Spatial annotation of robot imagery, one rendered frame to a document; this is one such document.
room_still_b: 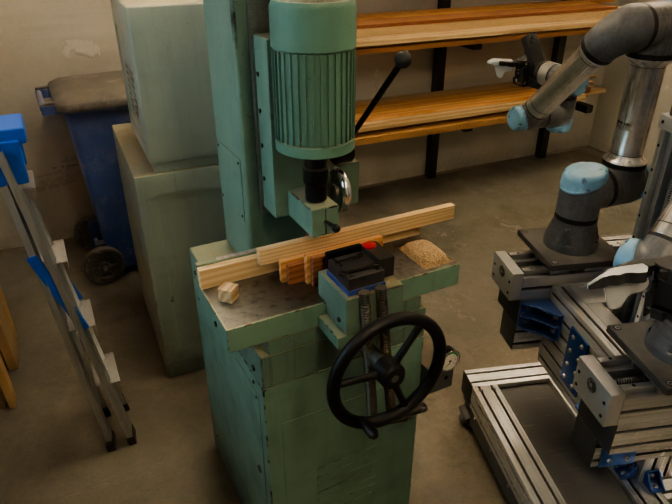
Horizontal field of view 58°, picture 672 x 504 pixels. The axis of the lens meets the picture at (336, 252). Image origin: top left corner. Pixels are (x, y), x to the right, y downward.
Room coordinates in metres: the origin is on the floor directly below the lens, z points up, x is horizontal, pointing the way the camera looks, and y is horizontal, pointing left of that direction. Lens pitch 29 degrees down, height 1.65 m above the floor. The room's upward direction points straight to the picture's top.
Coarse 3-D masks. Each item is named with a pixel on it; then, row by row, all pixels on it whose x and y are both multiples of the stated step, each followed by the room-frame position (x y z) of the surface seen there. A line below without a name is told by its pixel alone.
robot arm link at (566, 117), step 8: (560, 104) 1.81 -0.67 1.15; (568, 104) 1.80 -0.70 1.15; (552, 112) 1.78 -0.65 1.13; (560, 112) 1.79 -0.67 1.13; (568, 112) 1.80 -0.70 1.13; (552, 120) 1.78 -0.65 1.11; (560, 120) 1.79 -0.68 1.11; (568, 120) 1.80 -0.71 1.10; (552, 128) 1.81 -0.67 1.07; (560, 128) 1.80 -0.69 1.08; (568, 128) 1.81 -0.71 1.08
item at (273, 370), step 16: (224, 240) 1.60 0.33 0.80; (192, 256) 1.52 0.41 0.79; (208, 256) 1.50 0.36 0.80; (192, 272) 1.55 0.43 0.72; (400, 336) 1.21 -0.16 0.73; (256, 352) 1.07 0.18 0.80; (288, 352) 1.07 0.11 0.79; (304, 352) 1.09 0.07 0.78; (320, 352) 1.11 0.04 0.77; (336, 352) 1.13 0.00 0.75; (256, 368) 1.07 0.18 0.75; (272, 368) 1.06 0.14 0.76; (288, 368) 1.07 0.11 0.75; (304, 368) 1.09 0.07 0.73; (320, 368) 1.11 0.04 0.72; (272, 384) 1.05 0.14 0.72
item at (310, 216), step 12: (288, 192) 1.35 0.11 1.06; (300, 192) 1.33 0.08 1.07; (288, 204) 1.35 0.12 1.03; (300, 204) 1.29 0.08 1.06; (312, 204) 1.26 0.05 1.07; (324, 204) 1.26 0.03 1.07; (336, 204) 1.26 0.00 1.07; (300, 216) 1.29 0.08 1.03; (312, 216) 1.23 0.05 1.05; (324, 216) 1.25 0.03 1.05; (336, 216) 1.26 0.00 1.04; (312, 228) 1.23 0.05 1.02; (324, 228) 1.25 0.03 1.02
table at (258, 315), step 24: (408, 240) 1.41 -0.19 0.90; (408, 264) 1.28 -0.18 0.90; (456, 264) 1.28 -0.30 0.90; (216, 288) 1.17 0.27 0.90; (240, 288) 1.17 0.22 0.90; (264, 288) 1.17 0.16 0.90; (288, 288) 1.17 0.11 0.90; (312, 288) 1.17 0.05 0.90; (408, 288) 1.22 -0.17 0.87; (432, 288) 1.25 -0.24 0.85; (216, 312) 1.08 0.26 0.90; (240, 312) 1.08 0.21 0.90; (264, 312) 1.08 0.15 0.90; (288, 312) 1.08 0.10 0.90; (312, 312) 1.10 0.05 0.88; (240, 336) 1.03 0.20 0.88; (264, 336) 1.05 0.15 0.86; (336, 336) 1.03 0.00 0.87
